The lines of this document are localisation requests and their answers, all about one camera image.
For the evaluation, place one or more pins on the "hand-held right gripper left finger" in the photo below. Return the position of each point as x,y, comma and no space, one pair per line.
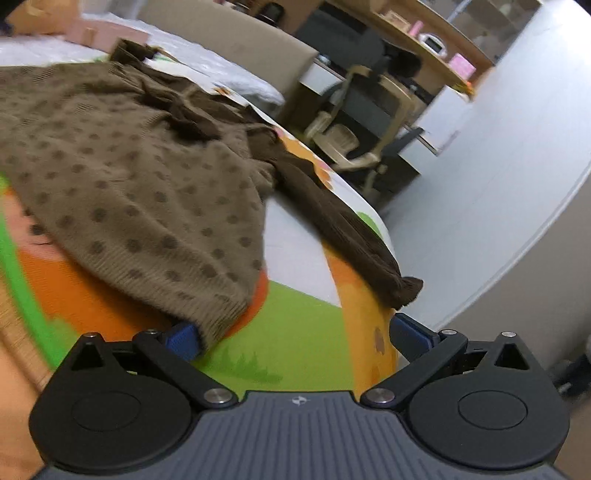
183,340

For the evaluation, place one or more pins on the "beige office chair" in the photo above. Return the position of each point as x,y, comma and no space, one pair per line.
344,138

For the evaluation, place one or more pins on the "tan plush toy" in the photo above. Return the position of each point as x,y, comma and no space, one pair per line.
44,16

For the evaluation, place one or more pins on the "printed cartoon animal blanket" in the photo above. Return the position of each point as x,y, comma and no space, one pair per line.
300,341

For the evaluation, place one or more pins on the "pink tissue box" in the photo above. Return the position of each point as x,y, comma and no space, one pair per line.
461,64

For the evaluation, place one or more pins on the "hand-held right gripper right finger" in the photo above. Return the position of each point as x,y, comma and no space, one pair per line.
411,339

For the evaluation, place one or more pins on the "brown polka-dot sweater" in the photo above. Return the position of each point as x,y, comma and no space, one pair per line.
138,184

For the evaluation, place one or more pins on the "white drawer cabinet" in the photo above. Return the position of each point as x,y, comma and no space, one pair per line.
445,117

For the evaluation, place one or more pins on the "beige bed headboard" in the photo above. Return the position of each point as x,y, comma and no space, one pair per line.
240,37

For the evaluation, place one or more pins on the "dark floor object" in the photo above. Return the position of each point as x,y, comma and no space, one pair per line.
572,376

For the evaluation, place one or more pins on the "pink cup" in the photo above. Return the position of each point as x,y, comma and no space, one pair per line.
416,28

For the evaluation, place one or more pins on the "wooden desk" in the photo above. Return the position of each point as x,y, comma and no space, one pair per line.
401,39

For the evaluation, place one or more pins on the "white alarm clock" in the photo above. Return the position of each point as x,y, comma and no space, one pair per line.
432,43

